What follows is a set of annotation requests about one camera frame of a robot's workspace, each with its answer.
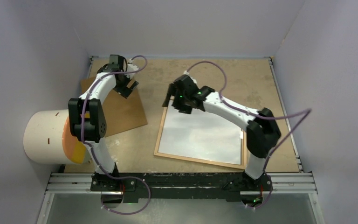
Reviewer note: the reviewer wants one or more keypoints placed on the white cylinder orange lid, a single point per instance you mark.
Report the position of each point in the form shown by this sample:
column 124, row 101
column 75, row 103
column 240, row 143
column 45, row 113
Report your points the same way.
column 47, row 139

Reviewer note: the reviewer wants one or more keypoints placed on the wooden picture frame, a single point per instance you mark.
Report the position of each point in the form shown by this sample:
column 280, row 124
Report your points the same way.
column 159, row 136

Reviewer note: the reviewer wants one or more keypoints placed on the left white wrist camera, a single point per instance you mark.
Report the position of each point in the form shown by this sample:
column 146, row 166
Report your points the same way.
column 131, row 68

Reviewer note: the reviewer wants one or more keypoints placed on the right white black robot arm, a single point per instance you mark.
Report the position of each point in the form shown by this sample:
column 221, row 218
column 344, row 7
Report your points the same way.
column 262, row 131

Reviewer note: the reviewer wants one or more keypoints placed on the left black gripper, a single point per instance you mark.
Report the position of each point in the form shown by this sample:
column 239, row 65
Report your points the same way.
column 124, row 91

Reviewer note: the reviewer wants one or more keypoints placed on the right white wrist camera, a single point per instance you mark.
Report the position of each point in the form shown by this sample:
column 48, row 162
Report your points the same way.
column 186, row 73

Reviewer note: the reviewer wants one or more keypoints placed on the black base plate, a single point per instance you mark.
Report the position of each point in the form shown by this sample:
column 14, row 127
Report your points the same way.
column 232, row 187

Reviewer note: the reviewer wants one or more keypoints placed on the aluminium rail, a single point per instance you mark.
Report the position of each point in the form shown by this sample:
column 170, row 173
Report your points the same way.
column 280, row 183

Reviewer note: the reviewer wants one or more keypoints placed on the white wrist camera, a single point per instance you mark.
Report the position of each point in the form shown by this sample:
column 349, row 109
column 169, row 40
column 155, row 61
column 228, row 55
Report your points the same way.
column 186, row 73
column 131, row 68

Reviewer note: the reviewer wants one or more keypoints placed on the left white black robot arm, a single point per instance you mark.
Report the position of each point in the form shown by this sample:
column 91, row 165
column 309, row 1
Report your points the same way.
column 90, row 135

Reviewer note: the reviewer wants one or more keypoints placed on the printed photo sheet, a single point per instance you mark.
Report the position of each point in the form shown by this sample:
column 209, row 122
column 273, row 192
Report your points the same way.
column 203, row 136

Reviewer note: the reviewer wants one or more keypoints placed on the brown backing board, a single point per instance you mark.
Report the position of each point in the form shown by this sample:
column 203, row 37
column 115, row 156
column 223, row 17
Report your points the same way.
column 117, row 114

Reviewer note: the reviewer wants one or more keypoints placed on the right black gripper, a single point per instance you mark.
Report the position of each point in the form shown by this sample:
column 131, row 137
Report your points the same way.
column 173, row 91

